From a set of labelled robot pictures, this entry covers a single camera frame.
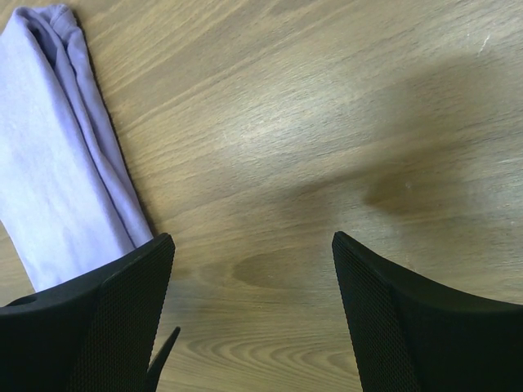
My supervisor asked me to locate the purple t-shirt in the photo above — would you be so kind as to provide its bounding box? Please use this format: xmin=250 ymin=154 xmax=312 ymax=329
xmin=1 ymin=4 xmax=152 ymax=292

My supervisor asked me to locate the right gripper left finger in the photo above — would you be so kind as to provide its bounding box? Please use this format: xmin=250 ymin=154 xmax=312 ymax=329
xmin=1 ymin=234 xmax=180 ymax=391

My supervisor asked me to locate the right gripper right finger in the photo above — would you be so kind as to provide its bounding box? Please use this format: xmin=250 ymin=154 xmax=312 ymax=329
xmin=332 ymin=231 xmax=522 ymax=391

